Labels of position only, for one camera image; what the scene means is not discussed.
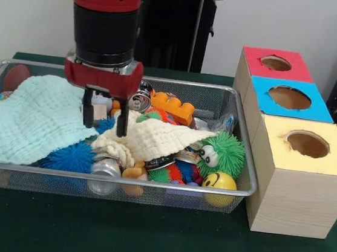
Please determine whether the wooden box with three holes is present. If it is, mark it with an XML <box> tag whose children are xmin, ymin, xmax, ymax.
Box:
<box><xmin>217</xmin><ymin>45</ymin><xmax>337</xmax><ymax>241</ymax></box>

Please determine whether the mint green waffle cloth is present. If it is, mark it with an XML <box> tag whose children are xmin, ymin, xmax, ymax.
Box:
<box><xmin>0</xmin><ymin>69</ymin><xmax>106</xmax><ymax>174</ymax></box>

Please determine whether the crushed black silver can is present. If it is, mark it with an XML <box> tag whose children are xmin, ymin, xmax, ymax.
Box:
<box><xmin>128</xmin><ymin>79</ymin><xmax>156</xmax><ymax>114</ymax></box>

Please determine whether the yellow smiley ball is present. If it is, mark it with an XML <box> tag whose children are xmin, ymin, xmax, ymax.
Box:
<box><xmin>200</xmin><ymin>170</ymin><xmax>239</xmax><ymax>208</ymax></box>

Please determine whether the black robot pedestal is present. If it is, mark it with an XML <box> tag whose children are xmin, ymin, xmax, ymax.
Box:
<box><xmin>131</xmin><ymin>0</ymin><xmax>234</xmax><ymax>77</ymax></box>

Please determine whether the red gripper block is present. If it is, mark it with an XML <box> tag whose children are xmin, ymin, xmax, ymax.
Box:
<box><xmin>57</xmin><ymin>53</ymin><xmax>146</xmax><ymax>140</ymax></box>

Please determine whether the orange toy building block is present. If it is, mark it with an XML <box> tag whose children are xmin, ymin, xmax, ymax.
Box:
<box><xmin>148</xmin><ymin>90</ymin><xmax>197</xmax><ymax>127</ymax></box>

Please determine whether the clear shallow mesh bin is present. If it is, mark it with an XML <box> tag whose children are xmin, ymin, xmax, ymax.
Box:
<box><xmin>0</xmin><ymin>58</ymin><xmax>269</xmax><ymax>218</ymax></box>

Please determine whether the small brown football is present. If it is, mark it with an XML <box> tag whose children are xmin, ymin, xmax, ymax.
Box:
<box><xmin>2</xmin><ymin>62</ymin><xmax>33</xmax><ymax>95</ymax></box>

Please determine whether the small white baseball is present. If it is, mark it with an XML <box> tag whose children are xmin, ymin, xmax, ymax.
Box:
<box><xmin>94</xmin><ymin>91</ymin><xmax>114</xmax><ymax>113</ymax></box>

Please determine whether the green fuzzy toy with eyes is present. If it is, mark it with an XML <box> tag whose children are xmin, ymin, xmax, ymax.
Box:
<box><xmin>194</xmin><ymin>129</ymin><xmax>249</xmax><ymax>184</ymax></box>

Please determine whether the cream waffle cloth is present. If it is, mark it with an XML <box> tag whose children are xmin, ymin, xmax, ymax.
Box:
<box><xmin>89</xmin><ymin>103</ymin><xmax>219</xmax><ymax>179</ymax></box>

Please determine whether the tan plush animal toy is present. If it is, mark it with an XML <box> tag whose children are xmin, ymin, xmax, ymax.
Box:
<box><xmin>119</xmin><ymin>160</ymin><xmax>150</xmax><ymax>197</ymax></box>

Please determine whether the blue spiky ball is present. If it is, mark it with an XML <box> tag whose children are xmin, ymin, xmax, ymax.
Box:
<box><xmin>41</xmin><ymin>137</ymin><xmax>98</xmax><ymax>176</ymax></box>

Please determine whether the dark green table cloth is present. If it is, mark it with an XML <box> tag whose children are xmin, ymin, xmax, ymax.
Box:
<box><xmin>0</xmin><ymin>49</ymin><xmax>337</xmax><ymax>252</ymax></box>

